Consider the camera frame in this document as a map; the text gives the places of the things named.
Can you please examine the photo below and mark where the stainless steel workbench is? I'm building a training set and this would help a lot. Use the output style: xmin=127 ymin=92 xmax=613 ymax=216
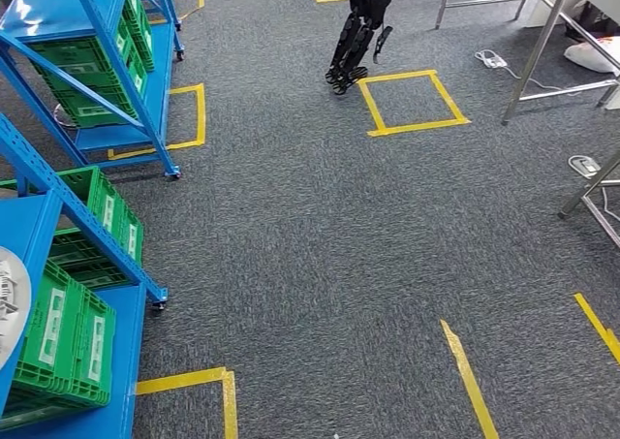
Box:
xmin=558 ymin=150 xmax=620 ymax=251

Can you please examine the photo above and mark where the yellow floor tape outline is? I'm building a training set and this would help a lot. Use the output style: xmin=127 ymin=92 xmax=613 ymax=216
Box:
xmin=440 ymin=293 xmax=620 ymax=439
xmin=357 ymin=68 xmax=471 ymax=139

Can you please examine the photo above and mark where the black humanoid robot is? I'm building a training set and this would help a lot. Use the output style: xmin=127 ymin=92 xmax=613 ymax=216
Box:
xmin=325 ymin=0 xmax=412 ymax=96

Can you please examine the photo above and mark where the white power strip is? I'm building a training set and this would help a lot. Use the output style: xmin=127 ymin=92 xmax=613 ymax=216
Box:
xmin=474 ymin=48 xmax=508 ymax=70

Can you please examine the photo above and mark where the white plastic bag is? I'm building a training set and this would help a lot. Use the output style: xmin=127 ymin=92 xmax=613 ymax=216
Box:
xmin=563 ymin=36 xmax=620 ymax=75

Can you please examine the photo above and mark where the grey wheel hubcap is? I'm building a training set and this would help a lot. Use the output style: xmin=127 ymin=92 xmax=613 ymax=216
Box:
xmin=0 ymin=246 xmax=32 ymax=373

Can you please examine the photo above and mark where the steel frame table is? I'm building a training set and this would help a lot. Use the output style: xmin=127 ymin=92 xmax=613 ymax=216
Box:
xmin=501 ymin=0 xmax=620 ymax=127
xmin=410 ymin=0 xmax=534 ymax=30

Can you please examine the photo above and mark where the white cable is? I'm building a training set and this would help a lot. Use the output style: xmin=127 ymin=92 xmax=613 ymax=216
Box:
xmin=567 ymin=154 xmax=620 ymax=224
xmin=503 ymin=65 xmax=582 ymax=96

